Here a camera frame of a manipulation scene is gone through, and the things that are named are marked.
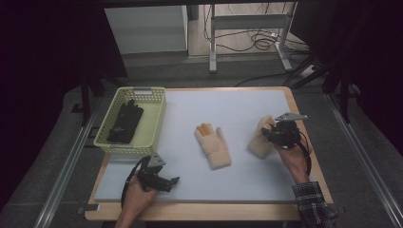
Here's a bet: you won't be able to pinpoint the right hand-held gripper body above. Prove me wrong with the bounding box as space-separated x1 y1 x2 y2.
265 111 309 150

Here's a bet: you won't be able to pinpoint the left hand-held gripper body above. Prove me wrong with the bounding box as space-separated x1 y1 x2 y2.
136 152 169 192

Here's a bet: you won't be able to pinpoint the beige knit glove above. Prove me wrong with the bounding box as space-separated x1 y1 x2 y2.
246 115 278 160
194 123 233 171

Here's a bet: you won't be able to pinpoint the pale yellow plastic basket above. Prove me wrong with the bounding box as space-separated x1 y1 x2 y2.
93 86 167 156

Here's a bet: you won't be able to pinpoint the black glove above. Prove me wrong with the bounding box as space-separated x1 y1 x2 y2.
106 99 144 144

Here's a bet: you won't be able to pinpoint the person's left hand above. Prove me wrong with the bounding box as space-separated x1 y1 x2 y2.
122 173 159 220

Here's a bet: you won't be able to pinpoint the person's right hand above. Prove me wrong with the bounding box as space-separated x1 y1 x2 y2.
273 139 314 184

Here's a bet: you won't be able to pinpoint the white foam mat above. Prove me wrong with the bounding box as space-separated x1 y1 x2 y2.
94 89 299 203

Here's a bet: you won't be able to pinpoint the black stand leg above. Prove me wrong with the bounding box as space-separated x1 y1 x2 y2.
79 74 107 127
322 56 355 124

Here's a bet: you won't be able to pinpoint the black curtain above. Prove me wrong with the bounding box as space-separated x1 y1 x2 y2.
0 0 129 210
289 0 403 148

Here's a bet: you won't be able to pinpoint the white cabinet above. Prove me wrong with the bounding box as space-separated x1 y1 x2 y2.
104 5 189 55

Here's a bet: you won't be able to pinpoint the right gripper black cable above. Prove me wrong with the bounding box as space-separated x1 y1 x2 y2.
297 130 313 177

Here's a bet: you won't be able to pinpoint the long black floor cable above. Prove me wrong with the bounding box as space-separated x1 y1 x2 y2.
234 69 297 87

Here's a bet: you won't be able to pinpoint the metal floor rail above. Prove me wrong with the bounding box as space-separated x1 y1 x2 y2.
32 103 102 228
325 93 403 228

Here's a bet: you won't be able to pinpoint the tangled black floor cables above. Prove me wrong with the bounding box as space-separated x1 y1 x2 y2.
202 3 311 55

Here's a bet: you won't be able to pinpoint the grey metal desk frame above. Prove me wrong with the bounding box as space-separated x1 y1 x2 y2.
208 2 299 74

